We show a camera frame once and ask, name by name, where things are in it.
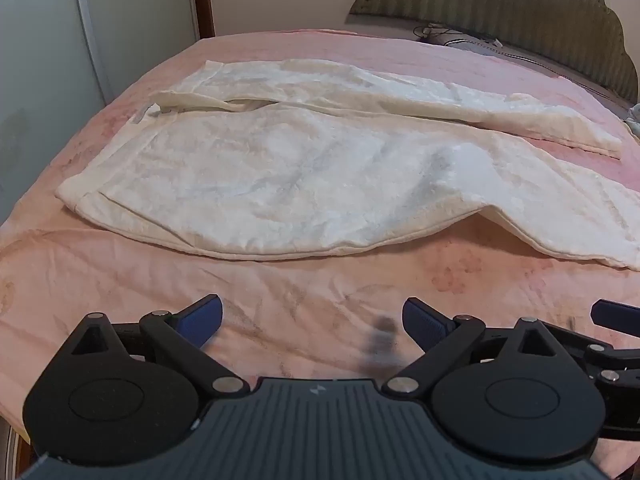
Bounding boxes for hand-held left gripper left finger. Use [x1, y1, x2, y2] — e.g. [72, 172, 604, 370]
[64, 294, 251, 401]

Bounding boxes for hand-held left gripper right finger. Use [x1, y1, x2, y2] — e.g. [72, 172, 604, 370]
[382, 296, 577, 402]

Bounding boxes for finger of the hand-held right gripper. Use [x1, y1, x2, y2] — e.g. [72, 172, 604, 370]
[590, 298, 640, 339]
[542, 324, 640, 384]

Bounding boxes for cream white blanket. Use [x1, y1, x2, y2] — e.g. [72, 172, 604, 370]
[55, 57, 640, 273]

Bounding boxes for pink floral blanket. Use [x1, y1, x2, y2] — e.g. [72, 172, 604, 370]
[0, 29, 640, 461]

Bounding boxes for white sliding wardrobe door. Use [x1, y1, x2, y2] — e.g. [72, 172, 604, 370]
[0, 0, 201, 221]

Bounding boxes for green padded headboard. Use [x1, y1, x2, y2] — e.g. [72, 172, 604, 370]
[348, 0, 640, 103]

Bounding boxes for charger cable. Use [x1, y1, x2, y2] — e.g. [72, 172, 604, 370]
[414, 22, 503, 48]

